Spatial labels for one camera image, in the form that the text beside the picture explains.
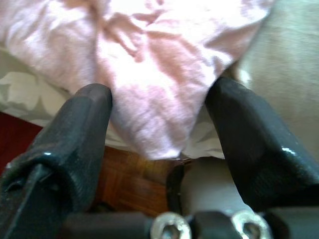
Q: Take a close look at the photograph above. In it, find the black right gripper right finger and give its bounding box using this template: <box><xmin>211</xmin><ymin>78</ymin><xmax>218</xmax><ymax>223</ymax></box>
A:
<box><xmin>205</xmin><ymin>76</ymin><xmax>319</xmax><ymax>213</ymax></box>

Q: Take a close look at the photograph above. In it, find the pink cartoon print blanket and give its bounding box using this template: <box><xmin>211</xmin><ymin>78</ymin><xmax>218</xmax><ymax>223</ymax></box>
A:
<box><xmin>0</xmin><ymin>0</ymin><xmax>272</xmax><ymax>161</ymax></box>

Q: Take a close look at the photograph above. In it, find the bed with beige floral sheet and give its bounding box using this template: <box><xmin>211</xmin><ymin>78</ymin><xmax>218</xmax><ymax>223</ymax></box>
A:
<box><xmin>0</xmin><ymin>0</ymin><xmax>319</xmax><ymax>160</ymax></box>

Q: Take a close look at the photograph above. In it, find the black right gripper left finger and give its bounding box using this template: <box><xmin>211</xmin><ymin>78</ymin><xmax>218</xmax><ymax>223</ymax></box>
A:
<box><xmin>0</xmin><ymin>83</ymin><xmax>112</xmax><ymax>239</ymax></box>

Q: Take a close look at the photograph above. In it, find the large red cushion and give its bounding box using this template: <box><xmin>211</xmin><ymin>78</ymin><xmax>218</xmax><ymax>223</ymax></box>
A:
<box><xmin>0</xmin><ymin>112</ymin><xmax>44</xmax><ymax>175</ymax></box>

